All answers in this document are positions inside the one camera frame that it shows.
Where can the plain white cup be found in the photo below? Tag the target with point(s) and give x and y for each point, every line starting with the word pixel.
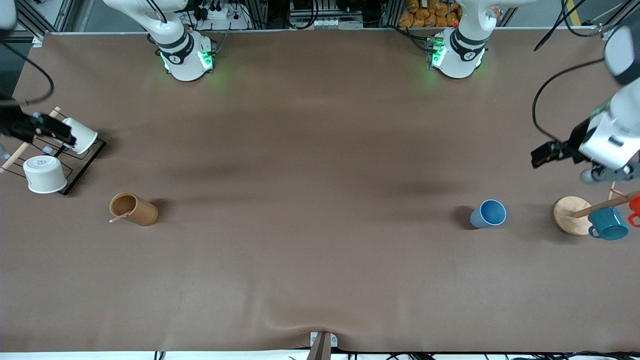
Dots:
pixel 85 139

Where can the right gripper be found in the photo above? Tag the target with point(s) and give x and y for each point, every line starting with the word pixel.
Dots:
pixel 15 126

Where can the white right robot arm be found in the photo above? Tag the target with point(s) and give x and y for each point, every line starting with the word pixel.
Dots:
pixel 182 55

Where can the grey electronics box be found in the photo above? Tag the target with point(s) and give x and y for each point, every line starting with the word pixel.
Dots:
pixel 325 20

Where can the metal table clamp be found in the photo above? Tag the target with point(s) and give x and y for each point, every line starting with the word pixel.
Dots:
pixel 321 346

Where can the white cup with printed base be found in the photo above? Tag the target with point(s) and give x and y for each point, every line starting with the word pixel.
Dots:
pixel 45 175

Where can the white power strip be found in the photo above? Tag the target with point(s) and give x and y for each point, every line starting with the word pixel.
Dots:
pixel 215 12

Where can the orange mug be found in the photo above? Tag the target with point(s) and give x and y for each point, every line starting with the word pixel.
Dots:
pixel 636 207

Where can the pink chopstick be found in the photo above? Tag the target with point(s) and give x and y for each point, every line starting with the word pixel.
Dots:
pixel 119 218

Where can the wooden mug tree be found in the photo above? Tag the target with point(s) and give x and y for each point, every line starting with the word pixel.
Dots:
pixel 570 215

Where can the blue cup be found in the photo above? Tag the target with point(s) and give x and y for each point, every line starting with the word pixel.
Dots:
pixel 487 215

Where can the orange bread rolls pile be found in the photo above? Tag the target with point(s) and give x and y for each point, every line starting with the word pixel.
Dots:
pixel 430 12

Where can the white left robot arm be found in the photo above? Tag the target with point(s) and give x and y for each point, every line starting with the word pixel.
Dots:
pixel 462 55

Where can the brown wooden cylinder holder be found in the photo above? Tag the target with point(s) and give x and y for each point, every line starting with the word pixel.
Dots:
pixel 142 212

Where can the aluminium frame profile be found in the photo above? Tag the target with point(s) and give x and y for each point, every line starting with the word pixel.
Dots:
pixel 617 17
pixel 47 17

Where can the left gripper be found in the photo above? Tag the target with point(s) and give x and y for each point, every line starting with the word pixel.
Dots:
pixel 576 141

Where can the teal mug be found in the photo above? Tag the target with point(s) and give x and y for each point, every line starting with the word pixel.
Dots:
pixel 610 224

